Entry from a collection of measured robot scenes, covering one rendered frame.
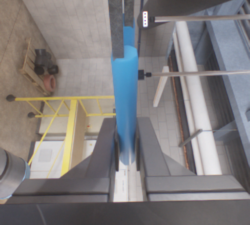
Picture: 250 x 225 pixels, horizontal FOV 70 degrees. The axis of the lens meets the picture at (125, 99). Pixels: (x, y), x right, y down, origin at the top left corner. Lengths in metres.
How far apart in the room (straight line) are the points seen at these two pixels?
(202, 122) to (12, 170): 3.03
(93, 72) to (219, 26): 3.28
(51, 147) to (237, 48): 4.17
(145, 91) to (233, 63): 2.17
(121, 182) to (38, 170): 1.67
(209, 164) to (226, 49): 2.11
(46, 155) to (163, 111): 2.88
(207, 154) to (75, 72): 3.93
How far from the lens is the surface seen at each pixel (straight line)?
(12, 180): 0.47
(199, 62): 5.57
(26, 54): 4.14
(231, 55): 3.91
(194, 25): 4.75
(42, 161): 4.16
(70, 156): 2.89
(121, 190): 3.77
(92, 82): 5.06
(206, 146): 3.18
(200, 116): 3.30
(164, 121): 4.57
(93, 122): 4.14
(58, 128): 4.32
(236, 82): 3.58
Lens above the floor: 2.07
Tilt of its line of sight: 1 degrees down
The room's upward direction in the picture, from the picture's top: 89 degrees clockwise
